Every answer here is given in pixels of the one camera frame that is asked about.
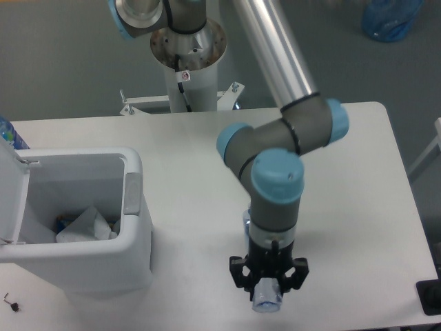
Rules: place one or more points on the clear plastic water bottle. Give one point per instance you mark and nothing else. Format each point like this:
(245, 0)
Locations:
(267, 296)

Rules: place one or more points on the white trash can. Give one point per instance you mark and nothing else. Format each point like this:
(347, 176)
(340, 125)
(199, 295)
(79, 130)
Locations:
(38, 185)

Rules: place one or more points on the blue labelled bottle at edge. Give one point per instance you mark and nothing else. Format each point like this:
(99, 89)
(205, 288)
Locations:
(13, 138)

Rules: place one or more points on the white pedestal foot brackets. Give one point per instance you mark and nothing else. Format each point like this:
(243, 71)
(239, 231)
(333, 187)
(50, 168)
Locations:
(225, 100)

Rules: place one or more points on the clear plastic wrapper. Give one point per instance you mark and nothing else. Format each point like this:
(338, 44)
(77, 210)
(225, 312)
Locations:
(88, 226)

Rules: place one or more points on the blue plastic bag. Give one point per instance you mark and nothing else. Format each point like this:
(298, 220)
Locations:
(389, 21)

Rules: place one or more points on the white frame at right edge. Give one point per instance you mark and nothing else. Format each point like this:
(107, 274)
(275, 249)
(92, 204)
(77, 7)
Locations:
(427, 156)

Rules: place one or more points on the small dark clip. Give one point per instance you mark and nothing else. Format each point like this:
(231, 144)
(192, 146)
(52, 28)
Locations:
(15, 307)

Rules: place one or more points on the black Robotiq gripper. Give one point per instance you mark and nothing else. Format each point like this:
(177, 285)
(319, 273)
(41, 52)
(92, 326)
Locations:
(261, 262)

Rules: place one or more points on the black device at table edge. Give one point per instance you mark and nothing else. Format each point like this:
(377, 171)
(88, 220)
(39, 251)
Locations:
(429, 294)

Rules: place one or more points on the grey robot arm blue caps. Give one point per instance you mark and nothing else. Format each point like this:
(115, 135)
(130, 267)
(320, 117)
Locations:
(267, 159)

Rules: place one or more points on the blue snack wrapper in bin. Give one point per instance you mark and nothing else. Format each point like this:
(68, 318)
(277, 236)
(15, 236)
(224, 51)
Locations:
(63, 221)

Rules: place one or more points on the small black allen key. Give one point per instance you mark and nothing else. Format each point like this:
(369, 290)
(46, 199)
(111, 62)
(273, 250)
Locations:
(5, 300)

